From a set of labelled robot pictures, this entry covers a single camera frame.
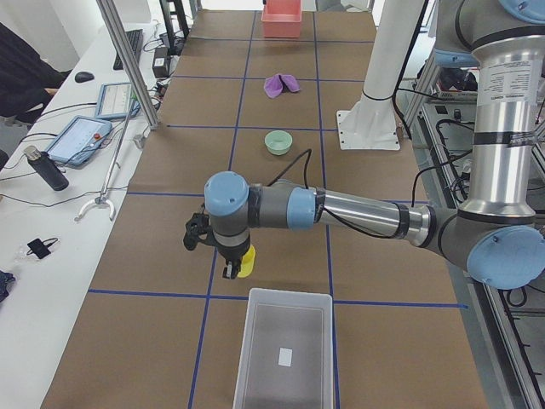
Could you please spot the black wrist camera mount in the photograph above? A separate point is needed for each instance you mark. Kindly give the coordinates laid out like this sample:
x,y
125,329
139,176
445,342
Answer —
x,y
198,231

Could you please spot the translucent plastic storage box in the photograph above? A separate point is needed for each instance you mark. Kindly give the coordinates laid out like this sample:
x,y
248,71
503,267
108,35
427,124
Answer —
x,y
286,358

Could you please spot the yellow plastic cup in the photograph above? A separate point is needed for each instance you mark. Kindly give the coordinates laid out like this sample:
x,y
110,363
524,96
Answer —
x,y
247,263

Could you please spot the aluminium frame post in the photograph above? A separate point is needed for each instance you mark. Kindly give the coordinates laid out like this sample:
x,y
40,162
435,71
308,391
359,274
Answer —
x,y
121,44

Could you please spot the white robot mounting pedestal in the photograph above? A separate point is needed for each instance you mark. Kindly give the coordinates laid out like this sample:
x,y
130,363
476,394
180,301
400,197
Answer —
x,y
371,123

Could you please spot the person in black clothes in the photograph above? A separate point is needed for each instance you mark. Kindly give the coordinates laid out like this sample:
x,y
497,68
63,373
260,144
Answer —
x,y
28,83

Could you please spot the mint green bowl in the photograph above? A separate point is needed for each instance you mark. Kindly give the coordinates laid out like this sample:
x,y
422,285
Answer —
x,y
278,142

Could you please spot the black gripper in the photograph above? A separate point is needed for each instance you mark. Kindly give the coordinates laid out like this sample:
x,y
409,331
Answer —
x,y
230,256

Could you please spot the black power adapter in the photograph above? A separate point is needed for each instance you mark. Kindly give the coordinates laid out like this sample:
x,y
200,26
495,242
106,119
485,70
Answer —
x,y
161,62

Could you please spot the black computer mouse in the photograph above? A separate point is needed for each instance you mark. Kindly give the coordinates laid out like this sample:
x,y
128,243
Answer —
x,y
83,77

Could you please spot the black water bottle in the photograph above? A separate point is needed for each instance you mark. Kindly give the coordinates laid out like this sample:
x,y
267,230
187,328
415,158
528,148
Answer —
x,y
46,168

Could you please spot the white grabber stick tool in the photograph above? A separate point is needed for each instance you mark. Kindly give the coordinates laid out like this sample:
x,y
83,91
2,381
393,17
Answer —
x,y
102,199

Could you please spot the pink plastic bin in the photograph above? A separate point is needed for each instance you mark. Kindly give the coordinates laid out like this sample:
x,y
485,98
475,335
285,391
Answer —
x,y
281,18

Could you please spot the small black pouch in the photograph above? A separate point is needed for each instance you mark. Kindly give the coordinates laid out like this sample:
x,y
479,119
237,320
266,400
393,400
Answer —
x,y
41,248

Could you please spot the blue teach pendant tablet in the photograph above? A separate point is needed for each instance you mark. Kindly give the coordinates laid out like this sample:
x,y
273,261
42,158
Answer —
x,y
78,141

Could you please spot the purple cloth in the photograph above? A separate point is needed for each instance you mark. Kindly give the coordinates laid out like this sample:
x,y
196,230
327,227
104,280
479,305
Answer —
x,y
279,83

